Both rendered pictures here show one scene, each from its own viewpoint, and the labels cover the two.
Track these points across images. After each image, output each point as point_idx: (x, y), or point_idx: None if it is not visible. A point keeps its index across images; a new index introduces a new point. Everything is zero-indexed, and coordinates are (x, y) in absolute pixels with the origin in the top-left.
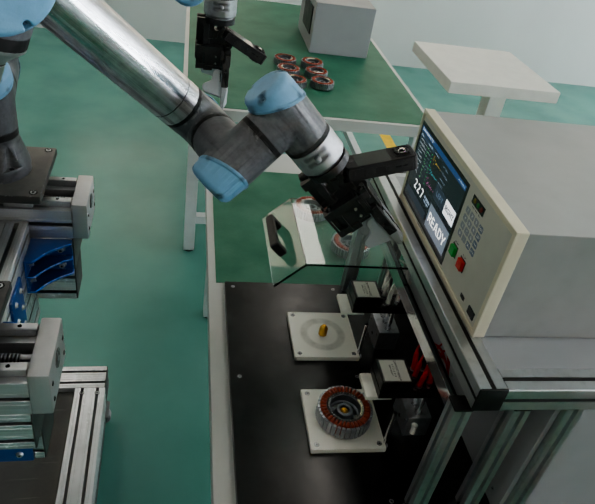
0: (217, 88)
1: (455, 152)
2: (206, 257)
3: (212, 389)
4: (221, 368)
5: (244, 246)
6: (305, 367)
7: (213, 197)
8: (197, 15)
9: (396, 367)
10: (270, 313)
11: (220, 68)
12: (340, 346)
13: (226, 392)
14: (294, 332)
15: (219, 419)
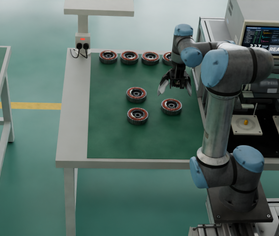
0: (189, 88)
1: None
2: (178, 167)
3: None
4: (269, 159)
5: (176, 147)
6: (265, 132)
7: (126, 158)
8: (180, 67)
9: None
10: (234, 139)
11: (169, 83)
12: (251, 119)
13: None
14: (247, 132)
15: None
